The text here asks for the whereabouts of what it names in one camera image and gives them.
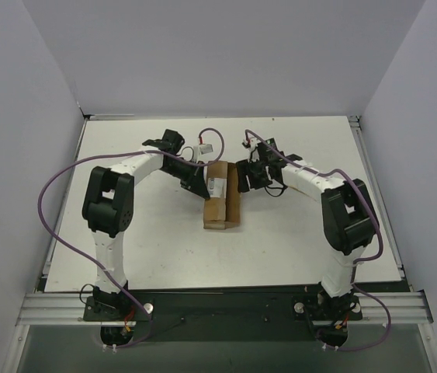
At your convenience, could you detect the brown cardboard express box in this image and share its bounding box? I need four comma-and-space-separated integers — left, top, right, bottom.
203, 161, 241, 230

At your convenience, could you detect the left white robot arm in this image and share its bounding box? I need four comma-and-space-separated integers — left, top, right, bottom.
82, 129, 210, 320

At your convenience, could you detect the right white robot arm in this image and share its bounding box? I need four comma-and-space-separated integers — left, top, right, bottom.
236, 130, 384, 298

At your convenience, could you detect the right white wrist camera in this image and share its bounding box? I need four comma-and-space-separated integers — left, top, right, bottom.
242, 137, 261, 163

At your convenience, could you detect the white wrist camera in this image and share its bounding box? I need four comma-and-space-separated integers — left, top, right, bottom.
191, 144, 213, 163
242, 137, 261, 163

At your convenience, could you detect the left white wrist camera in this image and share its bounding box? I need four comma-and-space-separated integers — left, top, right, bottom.
191, 144, 213, 163

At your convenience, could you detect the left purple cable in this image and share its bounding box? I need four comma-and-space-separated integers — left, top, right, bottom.
37, 127, 225, 349

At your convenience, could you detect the purple cable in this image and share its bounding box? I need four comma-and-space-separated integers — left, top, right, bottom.
37, 127, 225, 349
243, 129, 394, 353

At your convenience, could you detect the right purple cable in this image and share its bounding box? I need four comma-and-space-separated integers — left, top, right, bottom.
243, 129, 394, 353

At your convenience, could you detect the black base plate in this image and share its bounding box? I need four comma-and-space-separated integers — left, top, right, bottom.
82, 284, 362, 347

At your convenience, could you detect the aluminium frame rail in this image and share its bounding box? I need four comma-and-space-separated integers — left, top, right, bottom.
16, 292, 433, 326

